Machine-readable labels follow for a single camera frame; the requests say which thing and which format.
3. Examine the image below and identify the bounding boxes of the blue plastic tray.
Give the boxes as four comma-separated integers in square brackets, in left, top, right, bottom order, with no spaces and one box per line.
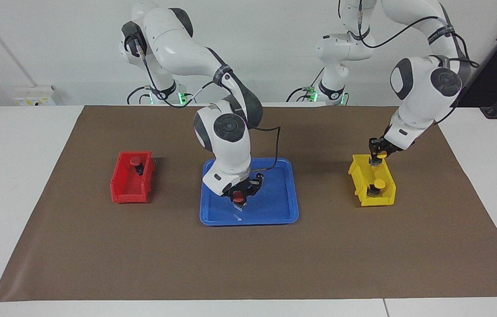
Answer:
[199,158,299,226]

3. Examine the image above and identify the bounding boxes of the yellow plastic bin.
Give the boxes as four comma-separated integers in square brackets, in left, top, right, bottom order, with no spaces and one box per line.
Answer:
[348,154,396,207]

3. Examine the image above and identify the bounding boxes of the brown paper table mat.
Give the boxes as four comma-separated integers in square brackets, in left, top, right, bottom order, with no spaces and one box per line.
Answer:
[0,105,497,302]

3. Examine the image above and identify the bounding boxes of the red plastic bin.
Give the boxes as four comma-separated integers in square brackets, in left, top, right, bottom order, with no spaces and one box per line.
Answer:
[110,151,156,204]

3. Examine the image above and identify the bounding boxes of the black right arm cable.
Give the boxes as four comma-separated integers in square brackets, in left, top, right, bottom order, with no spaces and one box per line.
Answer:
[132,40,281,172]

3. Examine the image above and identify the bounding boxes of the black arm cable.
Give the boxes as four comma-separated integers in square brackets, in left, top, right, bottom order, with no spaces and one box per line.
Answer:
[339,0,480,126]
[132,40,281,172]

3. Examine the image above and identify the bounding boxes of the black base cable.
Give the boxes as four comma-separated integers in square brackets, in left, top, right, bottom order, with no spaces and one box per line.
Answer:
[287,68,325,103]
[126,85,148,105]

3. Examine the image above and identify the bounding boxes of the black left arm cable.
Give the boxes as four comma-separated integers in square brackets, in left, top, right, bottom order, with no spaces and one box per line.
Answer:
[339,0,480,126]

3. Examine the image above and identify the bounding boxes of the white wall socket box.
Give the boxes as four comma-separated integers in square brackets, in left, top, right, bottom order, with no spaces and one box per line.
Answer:
[13,85,57,107]

